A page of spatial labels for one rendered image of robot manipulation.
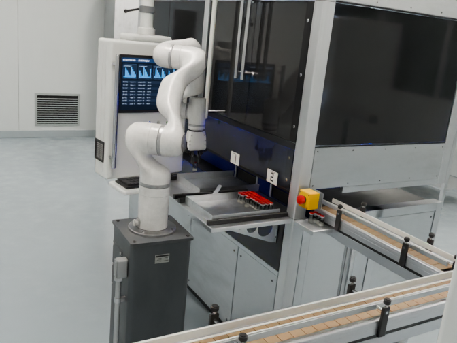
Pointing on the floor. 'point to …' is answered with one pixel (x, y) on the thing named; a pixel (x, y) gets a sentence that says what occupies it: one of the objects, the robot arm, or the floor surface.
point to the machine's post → (305, 147)
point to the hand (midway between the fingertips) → (195, 160)
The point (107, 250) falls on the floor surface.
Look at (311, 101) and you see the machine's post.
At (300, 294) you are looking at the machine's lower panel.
